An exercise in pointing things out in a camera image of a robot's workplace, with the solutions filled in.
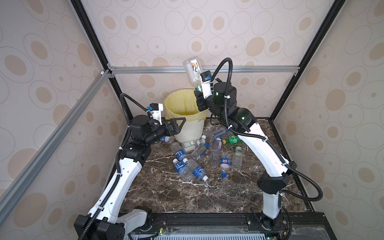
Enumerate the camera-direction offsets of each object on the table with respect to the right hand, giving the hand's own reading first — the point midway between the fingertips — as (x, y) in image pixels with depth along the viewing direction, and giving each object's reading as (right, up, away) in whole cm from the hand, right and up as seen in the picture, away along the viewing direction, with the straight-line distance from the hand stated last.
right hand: (200, 89), depth 63 cm
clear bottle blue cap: (+1, -30, +34) cm, 45 cm away
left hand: (-7, -13, +2) cm, 15 cm away
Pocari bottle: (-9, -43, +28) cm, 52 cm away
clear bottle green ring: (-6, -27, +34) cm, 44 cm away
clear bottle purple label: (+12, -32, +36) cm, 49 cm away
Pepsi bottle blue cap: (+16, -38, +27) cm, 49 cm away
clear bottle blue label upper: (-11, -31, +29) cm, 45 cm away
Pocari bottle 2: (0, -41, +22) cm, 46 cm away
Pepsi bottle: (-22, -23, +42) cm, 53 cm away
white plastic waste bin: (-4, -17, +31) cm, 36 cm away
